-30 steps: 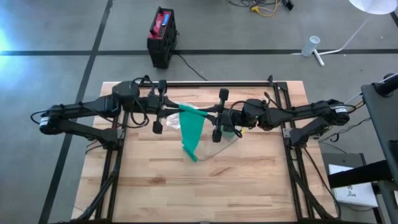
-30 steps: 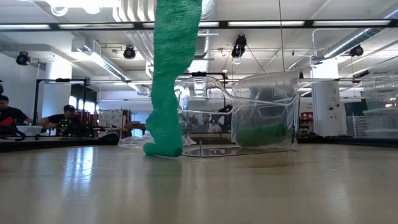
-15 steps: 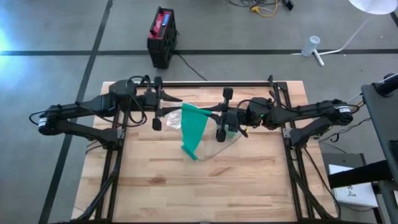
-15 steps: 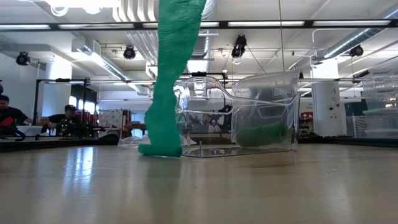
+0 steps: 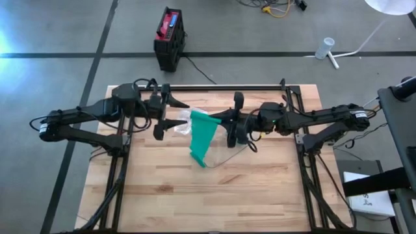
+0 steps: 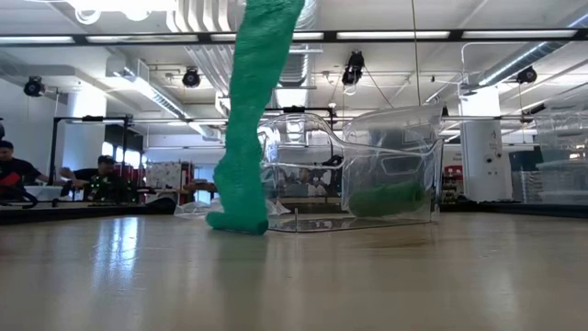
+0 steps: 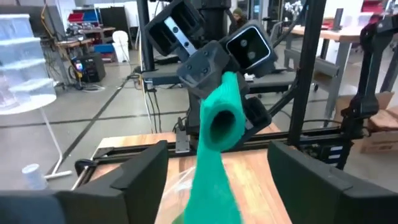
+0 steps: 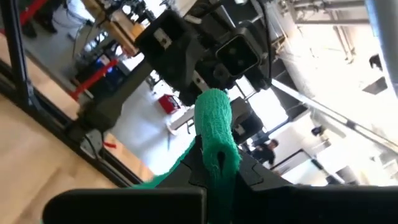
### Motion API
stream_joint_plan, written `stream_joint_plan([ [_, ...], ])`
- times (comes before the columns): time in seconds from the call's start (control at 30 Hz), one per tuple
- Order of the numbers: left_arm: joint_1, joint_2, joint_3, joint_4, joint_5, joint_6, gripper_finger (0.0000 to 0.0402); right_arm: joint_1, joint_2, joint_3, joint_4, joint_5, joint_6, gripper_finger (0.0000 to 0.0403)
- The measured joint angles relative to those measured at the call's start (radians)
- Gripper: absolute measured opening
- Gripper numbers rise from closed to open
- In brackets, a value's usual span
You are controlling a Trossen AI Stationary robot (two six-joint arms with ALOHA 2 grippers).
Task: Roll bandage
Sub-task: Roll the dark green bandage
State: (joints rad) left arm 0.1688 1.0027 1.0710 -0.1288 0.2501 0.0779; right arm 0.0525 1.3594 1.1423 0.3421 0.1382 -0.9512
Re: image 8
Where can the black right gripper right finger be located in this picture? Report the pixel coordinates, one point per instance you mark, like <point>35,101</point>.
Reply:
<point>311,208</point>

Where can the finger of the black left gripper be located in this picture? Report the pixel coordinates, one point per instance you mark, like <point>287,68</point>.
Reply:
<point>189,95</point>
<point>239,109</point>

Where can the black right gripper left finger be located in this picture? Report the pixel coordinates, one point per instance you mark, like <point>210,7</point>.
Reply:
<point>124,208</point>

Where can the green elastic band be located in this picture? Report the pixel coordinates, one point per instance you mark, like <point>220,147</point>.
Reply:
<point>214,124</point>

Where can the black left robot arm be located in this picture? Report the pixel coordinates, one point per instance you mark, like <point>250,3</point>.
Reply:
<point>109,112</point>

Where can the red and black battery box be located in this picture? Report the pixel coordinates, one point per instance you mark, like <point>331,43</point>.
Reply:
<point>169,104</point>

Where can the cardboard box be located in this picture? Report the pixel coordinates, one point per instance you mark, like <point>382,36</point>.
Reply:
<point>137,31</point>

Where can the person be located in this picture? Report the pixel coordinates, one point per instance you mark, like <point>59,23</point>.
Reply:
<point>43,21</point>
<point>264,154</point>

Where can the wooden desk red legs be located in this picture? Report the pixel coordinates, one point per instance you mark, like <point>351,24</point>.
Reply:
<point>118,31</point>

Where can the red desk leg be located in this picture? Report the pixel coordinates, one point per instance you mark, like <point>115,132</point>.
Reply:
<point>93,79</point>
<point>31,11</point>

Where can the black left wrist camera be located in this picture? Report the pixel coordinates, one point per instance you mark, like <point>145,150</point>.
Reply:
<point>237,56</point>

